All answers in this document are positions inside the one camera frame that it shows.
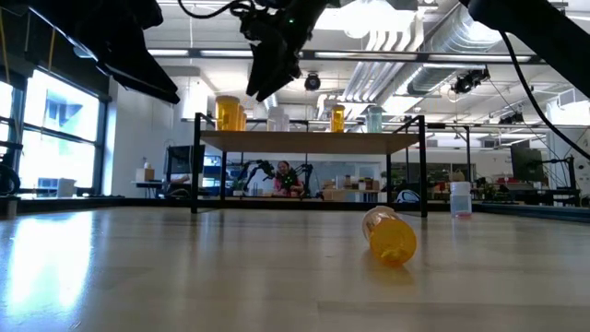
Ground white background box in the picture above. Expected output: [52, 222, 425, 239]
[55, 177, 78, 198]

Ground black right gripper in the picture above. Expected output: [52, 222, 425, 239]
[239, 0, 340, 102]

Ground white blue ball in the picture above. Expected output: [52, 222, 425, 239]
[395, 188, 421, 204]

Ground black overhead camera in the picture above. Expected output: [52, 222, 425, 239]
[303, 71, 323, 92]

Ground black monitor on stand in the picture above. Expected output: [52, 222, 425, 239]
[510, 146, 545, 184]

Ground pale teal bottle pink pills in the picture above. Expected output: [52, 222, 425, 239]
[449, 181, 473, 219]

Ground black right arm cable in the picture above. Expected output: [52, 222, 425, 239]
[500, 30, 590, 160]

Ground wooden shelf black metal frame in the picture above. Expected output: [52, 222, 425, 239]
[191, 112, 429, 219]

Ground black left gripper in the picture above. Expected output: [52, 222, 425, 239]
[31, 0, 181, 103]

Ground black ceiling track light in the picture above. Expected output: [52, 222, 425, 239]
[451, 68, 492, 96]

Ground black background rack frame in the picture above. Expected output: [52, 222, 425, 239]
[426, 122, 492, 207]

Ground black overhead frame bar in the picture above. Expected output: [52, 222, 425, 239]
[147, 47, 536, 65]

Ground large window black frames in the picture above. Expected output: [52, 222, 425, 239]
[0, 66, 112, 198]

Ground black background monitor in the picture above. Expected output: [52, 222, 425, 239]
[165, 144, 207, 175]

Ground black aluminium table frame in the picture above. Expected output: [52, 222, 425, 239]
[0, 196, 590, 225]

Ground person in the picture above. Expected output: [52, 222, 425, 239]
[272, 160, 305, 198]

